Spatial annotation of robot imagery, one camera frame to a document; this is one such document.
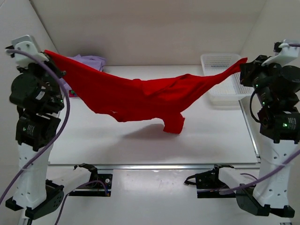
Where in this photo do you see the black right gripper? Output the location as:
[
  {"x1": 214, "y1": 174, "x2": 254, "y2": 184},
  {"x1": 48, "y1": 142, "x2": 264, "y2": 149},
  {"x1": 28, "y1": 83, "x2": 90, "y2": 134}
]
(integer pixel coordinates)
[{"x1": 239, "y1": 56, "x2": 282, "y2": 106}]

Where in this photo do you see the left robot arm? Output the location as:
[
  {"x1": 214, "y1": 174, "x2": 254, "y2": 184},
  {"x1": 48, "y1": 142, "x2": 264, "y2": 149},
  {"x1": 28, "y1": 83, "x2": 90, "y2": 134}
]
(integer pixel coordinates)
[{"x1": 5, "y1": 60, "x2": 65, "y2": 220}]

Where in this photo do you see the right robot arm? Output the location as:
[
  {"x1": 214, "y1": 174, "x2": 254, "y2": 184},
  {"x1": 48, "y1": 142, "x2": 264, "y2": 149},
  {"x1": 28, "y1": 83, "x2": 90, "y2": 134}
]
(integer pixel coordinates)
[{"x1": 236, "y1": 55, "x2": 300, "y2": 218}]

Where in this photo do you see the white plastic basket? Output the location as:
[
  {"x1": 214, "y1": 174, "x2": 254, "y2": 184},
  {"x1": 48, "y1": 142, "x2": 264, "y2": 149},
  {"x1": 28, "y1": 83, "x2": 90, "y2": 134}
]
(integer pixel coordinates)
[{"x1": 201, "y1": 53, "x2": 254, "y2": 106}]

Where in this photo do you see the lilac folded t-shirt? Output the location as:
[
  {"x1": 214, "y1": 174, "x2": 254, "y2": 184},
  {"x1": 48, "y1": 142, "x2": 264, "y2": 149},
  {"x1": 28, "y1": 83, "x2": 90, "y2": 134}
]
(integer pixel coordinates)
[{"x1": 61, "y1": 54, "x2": 107, "y2": 94}]

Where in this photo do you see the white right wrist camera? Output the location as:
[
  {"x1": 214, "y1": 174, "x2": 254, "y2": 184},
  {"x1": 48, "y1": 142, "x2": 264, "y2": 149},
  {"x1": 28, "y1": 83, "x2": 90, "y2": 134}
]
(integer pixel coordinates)
[{"x1": 262, "y1": 39, "x2": 300, "y2": 66}]

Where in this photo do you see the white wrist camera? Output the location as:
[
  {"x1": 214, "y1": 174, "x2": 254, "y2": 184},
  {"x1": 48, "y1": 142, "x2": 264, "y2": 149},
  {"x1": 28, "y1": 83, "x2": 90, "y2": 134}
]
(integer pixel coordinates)
[
  {"x1": 5, "y1": 35, "x2": 49, "y2": 68},
  {"x1": 262, "y1": 39, "x2": 300, "y2": 66}
]

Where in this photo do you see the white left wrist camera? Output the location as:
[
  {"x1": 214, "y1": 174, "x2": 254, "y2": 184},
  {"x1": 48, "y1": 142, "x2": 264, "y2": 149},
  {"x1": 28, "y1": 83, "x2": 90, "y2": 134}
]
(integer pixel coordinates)
[{"x1": 5, "y1": 35, "x2": 49, "y2": 68}]

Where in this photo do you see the aluminium table rail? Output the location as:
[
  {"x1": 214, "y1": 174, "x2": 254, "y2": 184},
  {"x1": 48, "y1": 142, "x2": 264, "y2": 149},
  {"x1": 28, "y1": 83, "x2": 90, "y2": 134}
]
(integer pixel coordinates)
[{"x1": 49, "y1": 163, "x2": 260, "y2": 170}]

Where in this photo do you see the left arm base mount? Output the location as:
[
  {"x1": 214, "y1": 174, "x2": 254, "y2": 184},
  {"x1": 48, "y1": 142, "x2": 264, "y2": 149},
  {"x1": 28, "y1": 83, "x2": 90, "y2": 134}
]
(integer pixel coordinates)
[{"x1": 69, "y1": 163, "x2": 113, "y2": 197}]

